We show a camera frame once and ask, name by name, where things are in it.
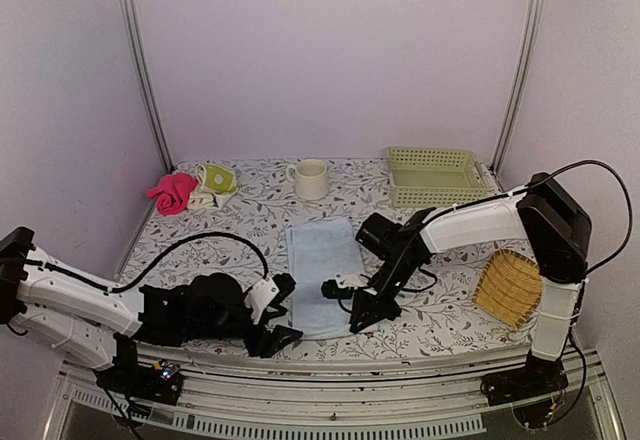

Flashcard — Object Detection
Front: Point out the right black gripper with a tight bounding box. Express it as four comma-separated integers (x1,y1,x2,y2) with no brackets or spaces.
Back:
350,255,422,332

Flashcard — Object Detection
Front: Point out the light blue towel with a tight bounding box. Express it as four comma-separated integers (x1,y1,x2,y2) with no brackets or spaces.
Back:
286,217,365,341

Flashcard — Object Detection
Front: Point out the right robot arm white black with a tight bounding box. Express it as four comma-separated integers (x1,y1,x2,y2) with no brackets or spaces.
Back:
349,173,592,405

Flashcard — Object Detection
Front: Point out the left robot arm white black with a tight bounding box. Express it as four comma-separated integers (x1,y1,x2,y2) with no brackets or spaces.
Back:
1,227,302,405

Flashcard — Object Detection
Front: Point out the cream ceramic mug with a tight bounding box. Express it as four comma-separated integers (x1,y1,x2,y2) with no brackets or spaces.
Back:
285,159,329,201

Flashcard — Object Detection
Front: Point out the green plastic basket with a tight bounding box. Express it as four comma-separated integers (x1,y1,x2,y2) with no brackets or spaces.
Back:
387,146,489,208

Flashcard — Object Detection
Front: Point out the yellow bamboo tray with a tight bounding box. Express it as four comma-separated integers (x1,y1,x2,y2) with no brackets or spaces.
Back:
473,250,542,330

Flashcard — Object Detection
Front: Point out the cream green patterned towel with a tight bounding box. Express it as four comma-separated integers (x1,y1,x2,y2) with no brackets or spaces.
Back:
187,164,238,210

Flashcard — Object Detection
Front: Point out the pink rolled towel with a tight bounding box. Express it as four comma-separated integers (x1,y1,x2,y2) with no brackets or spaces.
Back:
146,173,198,216

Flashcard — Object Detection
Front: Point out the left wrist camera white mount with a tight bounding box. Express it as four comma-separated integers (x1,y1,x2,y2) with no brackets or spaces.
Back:
244,273,296,325

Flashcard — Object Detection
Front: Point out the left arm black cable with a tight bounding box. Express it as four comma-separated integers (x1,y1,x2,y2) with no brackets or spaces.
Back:
107,232,272,295

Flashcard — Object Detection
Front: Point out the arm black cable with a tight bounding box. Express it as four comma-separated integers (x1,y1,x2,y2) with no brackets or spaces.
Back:
107,232,272,295
424,159,632,281

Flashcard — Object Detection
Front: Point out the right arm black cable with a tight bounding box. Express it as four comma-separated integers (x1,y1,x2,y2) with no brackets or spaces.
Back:
424,159,632,281

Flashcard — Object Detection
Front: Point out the right aluminium frame post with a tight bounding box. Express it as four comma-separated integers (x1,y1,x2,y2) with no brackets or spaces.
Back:
490,0,545,176

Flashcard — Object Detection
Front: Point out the aluminium frame post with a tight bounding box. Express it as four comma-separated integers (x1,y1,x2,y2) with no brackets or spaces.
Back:
119,0,174,173
490,0,545,176

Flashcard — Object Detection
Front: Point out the left aluminium frame post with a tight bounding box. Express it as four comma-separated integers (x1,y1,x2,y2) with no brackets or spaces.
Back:
119,0,174,173

